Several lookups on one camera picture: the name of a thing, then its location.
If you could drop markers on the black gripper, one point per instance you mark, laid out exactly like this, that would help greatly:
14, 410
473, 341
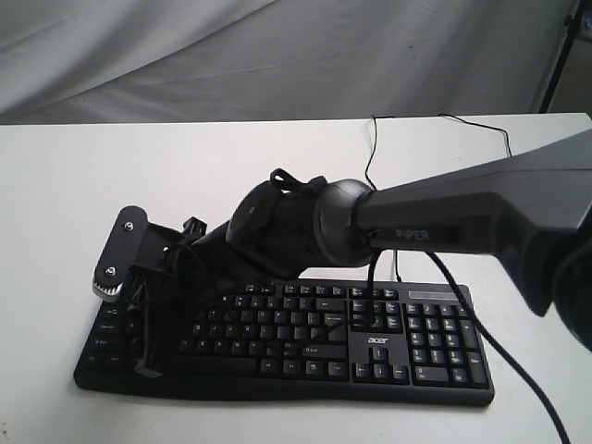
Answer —
168, 306

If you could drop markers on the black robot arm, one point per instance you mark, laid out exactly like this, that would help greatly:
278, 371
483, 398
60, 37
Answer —
532, 212

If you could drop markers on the black acer keyboard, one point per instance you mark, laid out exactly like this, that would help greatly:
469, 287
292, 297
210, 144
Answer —
303, 340

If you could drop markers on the grey backdrop cloth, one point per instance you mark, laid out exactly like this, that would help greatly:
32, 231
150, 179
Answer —
66, 62

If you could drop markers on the black stand pole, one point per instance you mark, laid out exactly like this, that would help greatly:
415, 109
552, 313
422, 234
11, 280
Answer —
572, 24

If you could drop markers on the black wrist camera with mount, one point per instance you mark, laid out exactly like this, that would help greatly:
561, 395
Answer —
135, 249

